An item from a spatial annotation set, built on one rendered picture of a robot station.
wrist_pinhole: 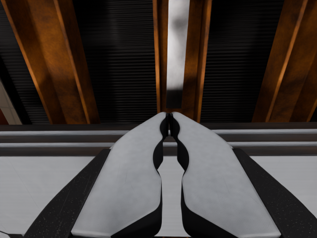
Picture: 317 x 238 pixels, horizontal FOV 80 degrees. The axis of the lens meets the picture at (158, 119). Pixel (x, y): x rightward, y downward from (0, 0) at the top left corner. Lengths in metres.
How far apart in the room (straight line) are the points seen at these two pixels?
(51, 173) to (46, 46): 0.23
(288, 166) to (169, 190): 0.15
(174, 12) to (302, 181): 0.27
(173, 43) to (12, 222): 0.38
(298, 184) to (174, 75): 0.23
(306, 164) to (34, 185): 0.34
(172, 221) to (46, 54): 0.36
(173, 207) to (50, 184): 0.17
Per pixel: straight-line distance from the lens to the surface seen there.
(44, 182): 0.31
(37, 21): 0.41
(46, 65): 0.42
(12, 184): 0.34
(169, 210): 0.31
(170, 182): 0.26
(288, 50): 0.36
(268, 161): 0.26
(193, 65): 0.36
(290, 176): 0.29
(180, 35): 0.30
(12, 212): 0.40
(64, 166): 0.27
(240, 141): 0.25
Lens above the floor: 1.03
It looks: 58 degrees down
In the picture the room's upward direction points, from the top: 177 degrees counter-clockwise
